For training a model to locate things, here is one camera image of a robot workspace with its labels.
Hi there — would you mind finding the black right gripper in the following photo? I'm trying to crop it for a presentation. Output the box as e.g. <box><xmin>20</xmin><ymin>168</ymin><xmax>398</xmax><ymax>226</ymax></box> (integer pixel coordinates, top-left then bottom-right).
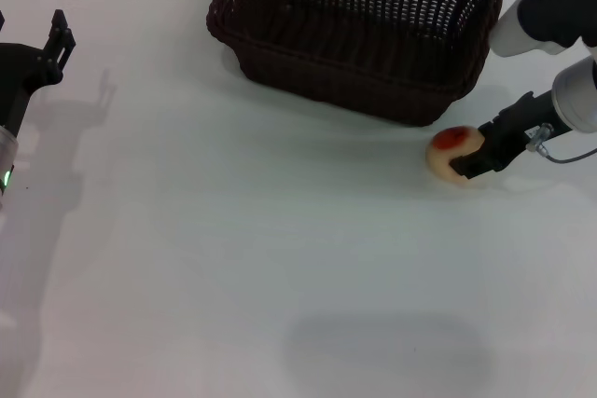
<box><xmin>449</xmin><ymin>90</ymin><xmax>562</xmax><ymax>182</ymax></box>

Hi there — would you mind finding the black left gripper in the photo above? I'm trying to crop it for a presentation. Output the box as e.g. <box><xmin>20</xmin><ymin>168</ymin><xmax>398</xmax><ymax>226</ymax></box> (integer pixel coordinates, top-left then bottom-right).
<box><xmin>0</xmin><ymin>9</ymin><xmax>76</xmax><ymax>137</ymax></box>

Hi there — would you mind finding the cream bun with red top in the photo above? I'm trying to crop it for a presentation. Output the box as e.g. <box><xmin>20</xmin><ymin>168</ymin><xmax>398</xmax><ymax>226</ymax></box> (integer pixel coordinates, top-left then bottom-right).
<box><xmin>424</xmin><ymin>126</ymin><xmax>487</xmax><ymax>185</ymax></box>

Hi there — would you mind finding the dark brown woven basket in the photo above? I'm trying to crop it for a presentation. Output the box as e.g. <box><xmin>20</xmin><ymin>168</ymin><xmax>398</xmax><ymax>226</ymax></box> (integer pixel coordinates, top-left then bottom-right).
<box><xmin>205</xmin><ymin>0</ymin><xmax>504</xmax><ymax>128</ymax></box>

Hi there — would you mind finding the grey cable with metal plug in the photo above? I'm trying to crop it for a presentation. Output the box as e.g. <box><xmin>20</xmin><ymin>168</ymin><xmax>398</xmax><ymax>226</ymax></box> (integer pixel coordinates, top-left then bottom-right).
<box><xmin>526</xmin><ymin>122</ymin><xmax>597</xmax><ymax>165</ymax></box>

